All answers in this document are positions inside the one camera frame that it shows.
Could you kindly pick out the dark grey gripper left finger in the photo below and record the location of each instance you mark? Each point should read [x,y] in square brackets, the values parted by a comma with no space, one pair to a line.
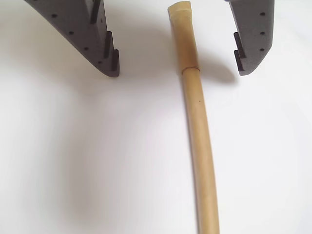
[80,29]

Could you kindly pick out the wooden stick pen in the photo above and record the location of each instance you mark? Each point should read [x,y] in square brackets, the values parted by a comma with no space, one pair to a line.
[195,97]

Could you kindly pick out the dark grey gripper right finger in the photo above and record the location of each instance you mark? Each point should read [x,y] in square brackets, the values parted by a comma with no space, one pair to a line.
[256,29]

